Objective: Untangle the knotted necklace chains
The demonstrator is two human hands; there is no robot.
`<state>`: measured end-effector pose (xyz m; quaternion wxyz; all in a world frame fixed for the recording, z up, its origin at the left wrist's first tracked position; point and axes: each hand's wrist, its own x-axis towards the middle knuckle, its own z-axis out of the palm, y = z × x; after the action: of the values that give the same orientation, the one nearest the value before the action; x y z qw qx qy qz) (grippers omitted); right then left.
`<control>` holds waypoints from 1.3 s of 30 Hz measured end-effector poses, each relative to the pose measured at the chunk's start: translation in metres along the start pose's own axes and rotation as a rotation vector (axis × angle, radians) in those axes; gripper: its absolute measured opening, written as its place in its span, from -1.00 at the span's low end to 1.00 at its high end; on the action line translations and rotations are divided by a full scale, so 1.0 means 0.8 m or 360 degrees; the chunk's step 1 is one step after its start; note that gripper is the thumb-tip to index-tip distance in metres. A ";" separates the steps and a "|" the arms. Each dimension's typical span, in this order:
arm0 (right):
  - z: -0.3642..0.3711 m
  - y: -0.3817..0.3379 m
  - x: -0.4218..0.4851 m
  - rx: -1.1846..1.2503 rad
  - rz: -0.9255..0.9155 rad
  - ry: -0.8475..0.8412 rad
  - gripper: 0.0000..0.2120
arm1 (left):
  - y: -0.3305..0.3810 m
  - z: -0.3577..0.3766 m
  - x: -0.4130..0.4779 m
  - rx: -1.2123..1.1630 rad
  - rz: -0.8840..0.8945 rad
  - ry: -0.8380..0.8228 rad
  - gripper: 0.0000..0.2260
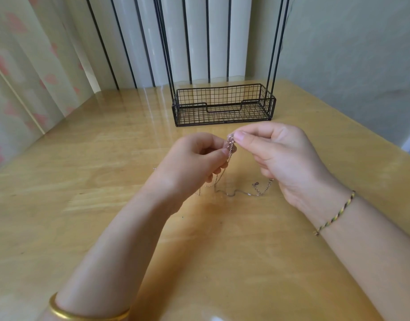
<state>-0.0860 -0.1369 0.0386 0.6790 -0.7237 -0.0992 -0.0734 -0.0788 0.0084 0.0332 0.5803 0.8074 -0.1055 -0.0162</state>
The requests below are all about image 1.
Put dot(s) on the gold bangle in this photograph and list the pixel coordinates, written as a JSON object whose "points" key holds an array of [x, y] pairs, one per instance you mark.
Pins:
{"points": [[64, 311]]}

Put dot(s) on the white black-striped curtain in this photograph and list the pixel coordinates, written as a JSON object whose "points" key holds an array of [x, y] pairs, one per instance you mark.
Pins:
{"points": [[145, 40]]}

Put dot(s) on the person's left forearm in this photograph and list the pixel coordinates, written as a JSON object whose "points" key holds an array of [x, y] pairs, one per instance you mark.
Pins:
{"points": [[105, 264]]}

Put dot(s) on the person's left hand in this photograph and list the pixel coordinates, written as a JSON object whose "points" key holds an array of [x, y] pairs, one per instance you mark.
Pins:
{"points": [[185, 167]]}

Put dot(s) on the pink floral curtain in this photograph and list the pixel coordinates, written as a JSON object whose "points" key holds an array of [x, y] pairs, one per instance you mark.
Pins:
{"points": [[28, 73]]}

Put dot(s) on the person's right hand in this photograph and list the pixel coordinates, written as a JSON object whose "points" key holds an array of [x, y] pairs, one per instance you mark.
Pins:
{"points": [[288, 160]]}

